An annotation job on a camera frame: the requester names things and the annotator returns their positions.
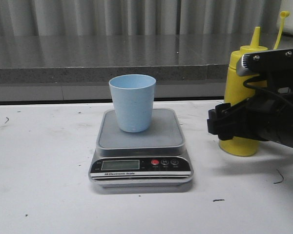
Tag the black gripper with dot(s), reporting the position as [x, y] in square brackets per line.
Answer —
[262, 118]

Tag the yellow squeeze bottle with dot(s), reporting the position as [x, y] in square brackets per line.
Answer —
[235, 92]

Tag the grey digital kitchen scale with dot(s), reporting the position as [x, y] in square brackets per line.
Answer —
[152, 161]

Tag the light blue plastic cup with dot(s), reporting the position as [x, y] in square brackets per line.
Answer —
[132, 97]

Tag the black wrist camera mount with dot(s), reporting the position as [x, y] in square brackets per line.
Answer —
[274, 66]

